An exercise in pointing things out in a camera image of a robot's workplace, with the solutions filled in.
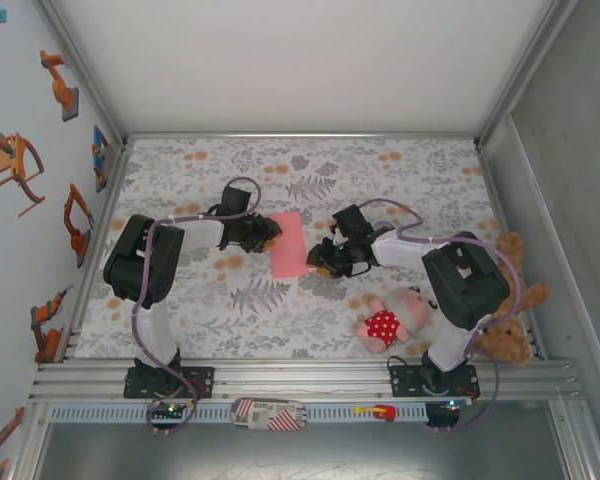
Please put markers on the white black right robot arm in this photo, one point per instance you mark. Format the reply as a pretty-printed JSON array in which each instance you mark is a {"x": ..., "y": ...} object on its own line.
[{"x": 465, "y": 280}]

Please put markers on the small circuit board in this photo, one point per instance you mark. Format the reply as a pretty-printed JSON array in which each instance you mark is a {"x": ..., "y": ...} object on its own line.
[
  {"x": 452, "y": 403},
  {"x": 170, "y": 410}
]

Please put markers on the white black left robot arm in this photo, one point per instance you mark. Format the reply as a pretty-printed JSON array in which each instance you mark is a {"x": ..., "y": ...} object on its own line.
[{"x": 140, "y": 260}]

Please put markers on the pink paper sheet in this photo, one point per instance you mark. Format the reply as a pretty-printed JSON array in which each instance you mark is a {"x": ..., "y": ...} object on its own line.
[{"x": 290, "y": 250}]

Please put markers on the floral patterned table mat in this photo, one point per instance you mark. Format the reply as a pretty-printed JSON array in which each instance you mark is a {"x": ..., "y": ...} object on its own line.
[{"x": 180, "y": 170}]

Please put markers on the aluminium front rail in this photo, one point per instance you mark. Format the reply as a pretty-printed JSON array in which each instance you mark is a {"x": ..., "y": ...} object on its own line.
[{"x": 305, "y": 380}]

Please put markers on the aluminium frame post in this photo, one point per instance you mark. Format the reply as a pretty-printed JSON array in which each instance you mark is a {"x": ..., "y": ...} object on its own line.
[
  {"x": 525, "y": 70},
  {"x": 82, "y": 70}
]

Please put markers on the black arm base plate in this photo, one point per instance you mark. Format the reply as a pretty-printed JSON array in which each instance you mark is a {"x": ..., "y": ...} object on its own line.
[
  {"x": 206, "y": 382},
  {"x": 404, "y": 384}
]

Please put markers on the brown teddy bear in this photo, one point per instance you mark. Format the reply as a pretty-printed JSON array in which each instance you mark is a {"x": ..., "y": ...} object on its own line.
[{"x": 505, "y": 345}]

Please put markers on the orange claw wall sticker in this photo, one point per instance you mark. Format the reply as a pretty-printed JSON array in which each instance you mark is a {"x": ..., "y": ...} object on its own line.
[{"x": 7, "y": 162}]

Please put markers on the pink doll red dotted dress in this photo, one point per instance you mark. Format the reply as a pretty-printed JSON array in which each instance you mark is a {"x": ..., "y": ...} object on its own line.
[{"x": 382, "y": 325}]

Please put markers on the aluminium back bar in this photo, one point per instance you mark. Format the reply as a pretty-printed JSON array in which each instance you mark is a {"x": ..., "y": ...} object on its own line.
[{"x": 300, "y": 135}]

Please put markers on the orange machine wall sticker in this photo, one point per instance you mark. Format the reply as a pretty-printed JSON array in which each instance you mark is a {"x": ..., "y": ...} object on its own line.
[{"x": 2, "y": 440}]

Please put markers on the blue orange gantry wall sticker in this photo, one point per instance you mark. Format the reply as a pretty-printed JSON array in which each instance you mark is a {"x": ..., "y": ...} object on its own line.
[{"x": 100, "y": 150}]

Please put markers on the printed striped pouch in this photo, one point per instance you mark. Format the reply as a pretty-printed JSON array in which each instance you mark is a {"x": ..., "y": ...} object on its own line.
[{"x": 267, "y": 415}]

